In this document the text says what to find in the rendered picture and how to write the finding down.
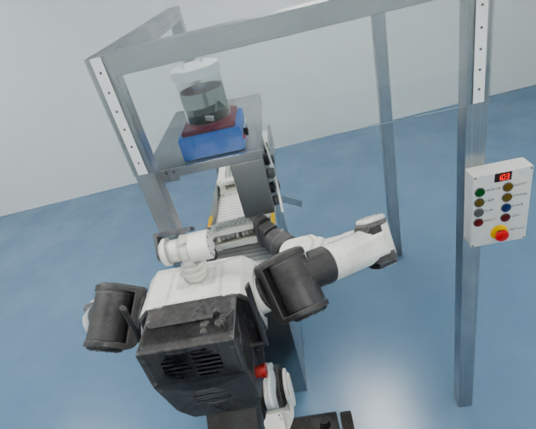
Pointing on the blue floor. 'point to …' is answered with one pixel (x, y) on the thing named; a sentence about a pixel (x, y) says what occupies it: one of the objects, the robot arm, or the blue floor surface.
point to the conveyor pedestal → (286, 344)
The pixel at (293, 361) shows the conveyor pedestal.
